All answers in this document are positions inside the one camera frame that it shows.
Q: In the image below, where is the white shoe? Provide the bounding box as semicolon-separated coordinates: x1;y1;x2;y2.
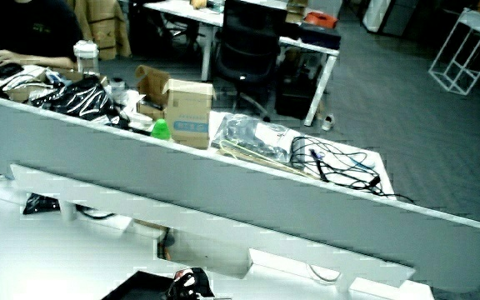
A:
320;113;337;133

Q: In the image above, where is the white office desk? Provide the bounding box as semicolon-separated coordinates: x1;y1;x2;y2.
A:
142;0;341;128

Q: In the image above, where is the clear plastic bag with parts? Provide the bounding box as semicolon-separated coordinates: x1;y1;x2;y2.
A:
212;112;296;164

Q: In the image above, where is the red box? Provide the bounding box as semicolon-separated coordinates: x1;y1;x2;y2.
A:
303;11;339;30

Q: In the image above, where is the cardboard box with blue label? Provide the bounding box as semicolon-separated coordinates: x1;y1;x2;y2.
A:
162;77;217;151

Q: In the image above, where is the person's right hand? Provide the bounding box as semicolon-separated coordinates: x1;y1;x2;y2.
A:
166;267;216;300

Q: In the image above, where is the tan flat envelope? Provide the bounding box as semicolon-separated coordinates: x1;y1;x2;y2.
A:
216;138;321;181

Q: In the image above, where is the white striped cloth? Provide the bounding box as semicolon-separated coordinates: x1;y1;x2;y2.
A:
0;65;50;92

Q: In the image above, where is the open brown cardboard box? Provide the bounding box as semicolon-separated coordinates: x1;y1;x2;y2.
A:
134;64;173;123

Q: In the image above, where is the clear bottle with white lid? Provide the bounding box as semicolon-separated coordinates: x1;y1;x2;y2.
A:
72;39;101;78

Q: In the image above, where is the small black pouch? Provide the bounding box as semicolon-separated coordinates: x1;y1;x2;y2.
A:
22;192;63;216

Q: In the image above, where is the black computer tower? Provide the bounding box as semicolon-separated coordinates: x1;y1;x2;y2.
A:
274;67;321;121

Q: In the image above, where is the tangle of black cables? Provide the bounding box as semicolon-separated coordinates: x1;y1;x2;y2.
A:
289;136;415;205

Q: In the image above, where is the black cable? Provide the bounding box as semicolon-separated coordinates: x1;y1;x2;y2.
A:
74;205;117;222

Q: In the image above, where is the green bottle cap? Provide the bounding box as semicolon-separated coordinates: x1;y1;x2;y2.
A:
150;118;173;142

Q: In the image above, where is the white shelf rail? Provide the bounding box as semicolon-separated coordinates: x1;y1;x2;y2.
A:
9;162;417;289

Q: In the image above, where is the black square plate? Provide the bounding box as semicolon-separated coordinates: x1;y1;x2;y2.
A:
101;270;175;300

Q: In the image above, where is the black office chair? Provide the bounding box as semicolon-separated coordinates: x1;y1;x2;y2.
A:
213;0;290;123

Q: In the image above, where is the small brown cardboard box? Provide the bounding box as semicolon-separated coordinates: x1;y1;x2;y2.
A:
284;0;310;25

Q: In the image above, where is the stack of brown cardboard boxes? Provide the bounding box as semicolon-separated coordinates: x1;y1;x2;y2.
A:
72;0;133;62

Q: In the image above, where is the grey partition panel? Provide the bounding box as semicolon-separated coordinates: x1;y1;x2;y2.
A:
0;91;480;294

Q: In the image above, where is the dark blue box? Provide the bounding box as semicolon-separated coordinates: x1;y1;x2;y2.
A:
297;22;343;51

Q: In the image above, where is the white wire frame rack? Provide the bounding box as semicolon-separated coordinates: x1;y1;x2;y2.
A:
427;7;480;97

